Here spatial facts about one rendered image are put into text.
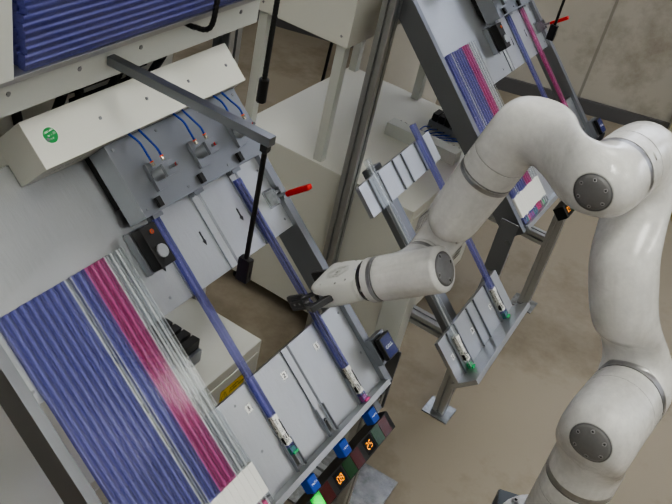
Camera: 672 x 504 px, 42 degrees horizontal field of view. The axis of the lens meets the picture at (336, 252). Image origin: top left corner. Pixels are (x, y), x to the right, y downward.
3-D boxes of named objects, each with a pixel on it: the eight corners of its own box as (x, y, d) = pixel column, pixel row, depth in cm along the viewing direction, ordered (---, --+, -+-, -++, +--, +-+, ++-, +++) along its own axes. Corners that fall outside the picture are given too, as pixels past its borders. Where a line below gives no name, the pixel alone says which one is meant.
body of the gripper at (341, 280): (378, 248, 161) (331, 257, 168) (352, 276, 153) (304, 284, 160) (393, 282, 163) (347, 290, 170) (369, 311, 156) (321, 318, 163)
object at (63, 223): (277, 232, 177) (294, 224, 174) (20, 412, 128) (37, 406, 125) (195, 88, 172) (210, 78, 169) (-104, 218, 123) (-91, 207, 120)
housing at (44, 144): (202, 109, 174) (246, 79, 164) (4, 200, 137) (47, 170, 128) (181, 73, 172) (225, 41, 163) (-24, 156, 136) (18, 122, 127)
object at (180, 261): (294, 450, 157) (299, 449, 156) (289, 455, 156) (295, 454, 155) (150, 208, 150) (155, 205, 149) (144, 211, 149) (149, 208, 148)
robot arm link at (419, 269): (386, 244, 159) (363, 269, 153) (448, 233, 151) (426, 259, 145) (404, 283, 162) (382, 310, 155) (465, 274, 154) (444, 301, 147)
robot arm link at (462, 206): (491, 126, 144) (408, 240, 165) (454, 166, 132) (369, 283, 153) (535, 159, 143) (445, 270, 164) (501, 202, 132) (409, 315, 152)
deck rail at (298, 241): (370, 384, 184) (392, 378, 180) (366, 389, 183) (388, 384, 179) (201, 86, 174) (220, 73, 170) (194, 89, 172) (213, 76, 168)
